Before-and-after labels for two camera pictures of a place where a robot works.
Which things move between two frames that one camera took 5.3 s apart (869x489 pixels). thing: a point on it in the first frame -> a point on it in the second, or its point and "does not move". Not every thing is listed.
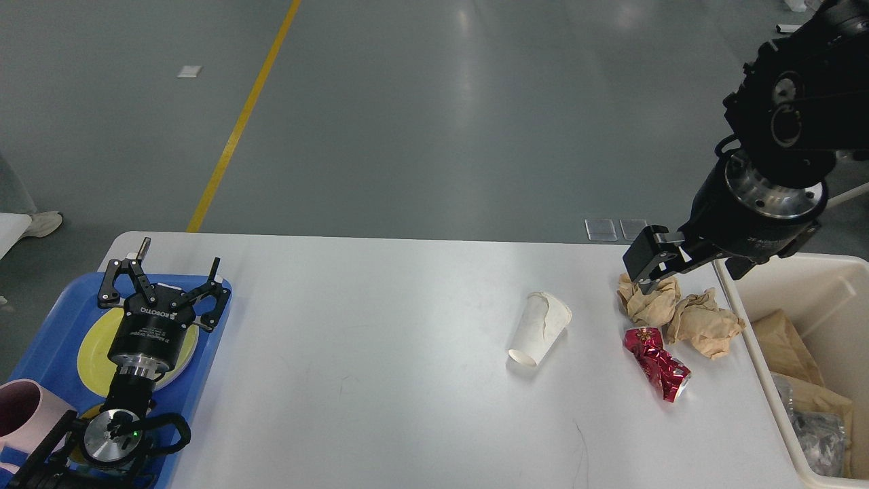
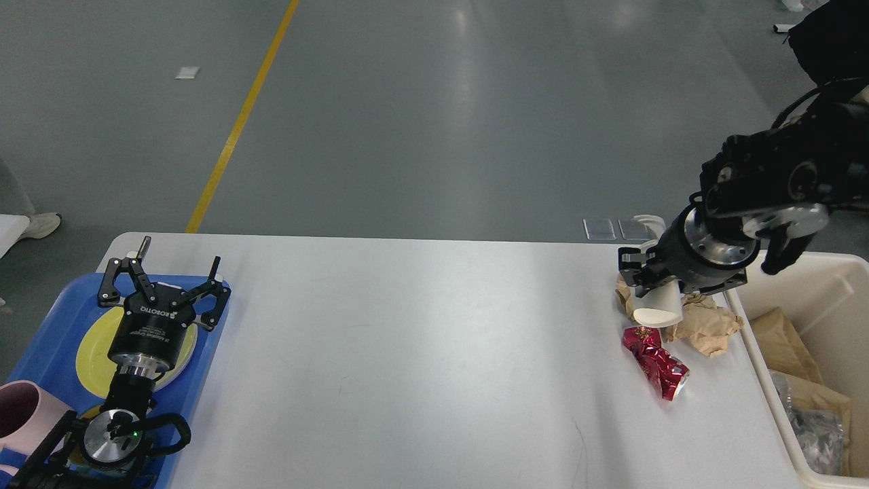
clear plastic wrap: (821, 437) does not move
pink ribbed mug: (29, 412) does not move
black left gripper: (148, 337) does not move
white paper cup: (542, 320) -> (662, 305)
